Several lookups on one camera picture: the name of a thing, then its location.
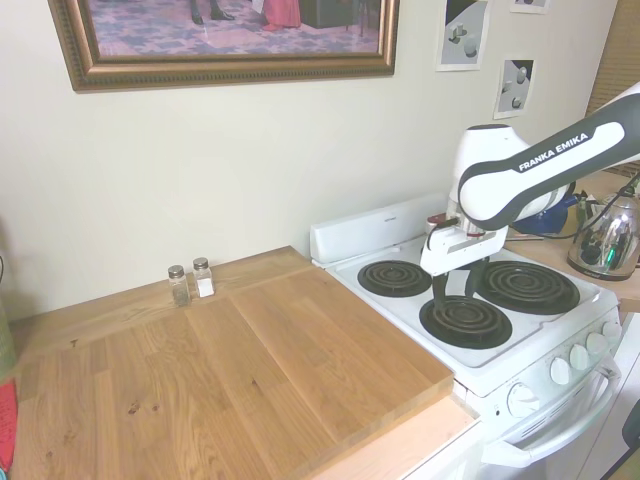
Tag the glass pepper shaker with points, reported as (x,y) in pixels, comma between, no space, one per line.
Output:
(179,290)

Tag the wooden butcher block board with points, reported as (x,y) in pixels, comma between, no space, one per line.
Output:
(200,380)

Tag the tall paper print of shapes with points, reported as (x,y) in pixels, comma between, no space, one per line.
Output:
(462,35)

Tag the white stove knob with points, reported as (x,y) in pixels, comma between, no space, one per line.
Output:
(596,343)
(561,371)
(579,356)
(612,330)

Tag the red flat mat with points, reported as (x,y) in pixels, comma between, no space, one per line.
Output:
(7,425)

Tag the shiny steel electric kettle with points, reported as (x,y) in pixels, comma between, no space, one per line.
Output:
(605,240)

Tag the small black coil burner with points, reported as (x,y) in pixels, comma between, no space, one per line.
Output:
(390,280)

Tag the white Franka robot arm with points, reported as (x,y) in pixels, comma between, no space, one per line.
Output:
(550,165)

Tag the large black coil burner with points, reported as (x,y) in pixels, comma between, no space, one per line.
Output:
(535,290)

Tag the small paper print of shapes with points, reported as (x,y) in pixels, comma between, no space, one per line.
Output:
(530,5)
(515,87)

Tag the wooden window blind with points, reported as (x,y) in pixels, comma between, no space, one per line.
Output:
(617,65)

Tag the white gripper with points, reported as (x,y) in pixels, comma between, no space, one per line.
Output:
(460,250)

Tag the white electric stove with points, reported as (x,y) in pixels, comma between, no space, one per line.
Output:
(500,370)

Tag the glass salt shaker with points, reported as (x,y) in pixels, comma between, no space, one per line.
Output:
(203,282)

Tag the gold framed painting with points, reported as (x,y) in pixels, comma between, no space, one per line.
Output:
(225,30)

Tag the medium black coil burner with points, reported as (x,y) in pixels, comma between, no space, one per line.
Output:
(467,327)

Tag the large white oven knob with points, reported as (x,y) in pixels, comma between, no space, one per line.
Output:
(524,400)

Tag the white base cabinet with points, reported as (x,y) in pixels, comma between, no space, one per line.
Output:
(440,457)

